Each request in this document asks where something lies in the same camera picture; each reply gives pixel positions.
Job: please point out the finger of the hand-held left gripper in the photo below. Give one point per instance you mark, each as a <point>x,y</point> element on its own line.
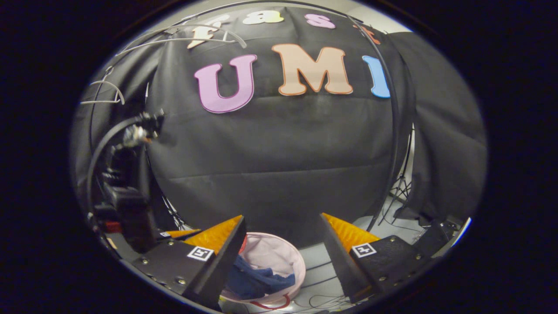
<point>183,233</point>

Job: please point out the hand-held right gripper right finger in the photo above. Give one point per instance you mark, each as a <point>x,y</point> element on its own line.
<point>340,266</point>

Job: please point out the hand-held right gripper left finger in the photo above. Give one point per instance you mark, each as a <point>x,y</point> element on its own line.
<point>218,270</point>

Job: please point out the pink laundry hamper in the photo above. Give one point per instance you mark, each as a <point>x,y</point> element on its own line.
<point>270,253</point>

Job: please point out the white clothes hanger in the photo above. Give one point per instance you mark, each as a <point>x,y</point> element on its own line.
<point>100,102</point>
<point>183,39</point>

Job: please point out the black clothes rack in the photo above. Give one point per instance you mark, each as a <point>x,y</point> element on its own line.
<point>397,131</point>

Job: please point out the black tripod stand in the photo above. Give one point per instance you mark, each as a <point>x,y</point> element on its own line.
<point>400,187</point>

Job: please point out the dark floor object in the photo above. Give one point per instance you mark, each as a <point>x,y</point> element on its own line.
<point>436,237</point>

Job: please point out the black backdrop cloth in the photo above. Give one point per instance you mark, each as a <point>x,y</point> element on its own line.
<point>279,144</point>

